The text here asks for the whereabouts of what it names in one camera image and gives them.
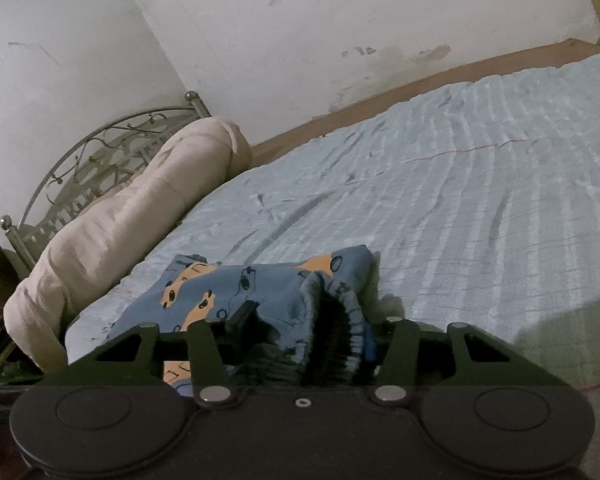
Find beige bolster pillow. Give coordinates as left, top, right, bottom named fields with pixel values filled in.
left=3, top=116, right=254, bottom=375

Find metal scrollwork headboard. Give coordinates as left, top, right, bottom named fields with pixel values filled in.
left=0, top=90, right=214, bottom=281

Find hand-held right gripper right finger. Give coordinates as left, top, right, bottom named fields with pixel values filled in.
left=367, top=316, right=515, bottom=406

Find brown mattress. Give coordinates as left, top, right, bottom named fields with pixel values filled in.
left=249, top=37, right=600, bottom=167

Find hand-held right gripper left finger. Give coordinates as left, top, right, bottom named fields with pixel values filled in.
left=86, top=301, right=260, bottom=406

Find light blue bed sheet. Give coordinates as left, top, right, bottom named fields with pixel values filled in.
left=64, top=46, right=600, bottom=403

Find blue pants with orange print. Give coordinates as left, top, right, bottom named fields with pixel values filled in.
left=106, top=244, right=397, bottom=397

